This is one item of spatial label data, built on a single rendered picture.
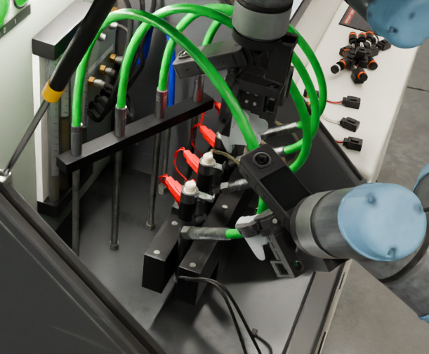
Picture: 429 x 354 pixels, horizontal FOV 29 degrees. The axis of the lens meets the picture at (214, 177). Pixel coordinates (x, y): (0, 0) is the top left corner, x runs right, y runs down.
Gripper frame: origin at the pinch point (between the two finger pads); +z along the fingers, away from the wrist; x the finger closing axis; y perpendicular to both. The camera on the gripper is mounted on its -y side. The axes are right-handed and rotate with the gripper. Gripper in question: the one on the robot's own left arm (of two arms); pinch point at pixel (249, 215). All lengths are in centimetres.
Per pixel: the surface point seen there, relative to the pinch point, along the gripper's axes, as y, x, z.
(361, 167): 8, 39, 37
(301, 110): -8.9, 17.7, 6.9
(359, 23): -17, 76, 72
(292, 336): 22.5, 3.5, 16.5
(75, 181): -14.6, -12.4, 33.3
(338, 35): -17, 68, 70
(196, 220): -0.3, 0.1, 22.7
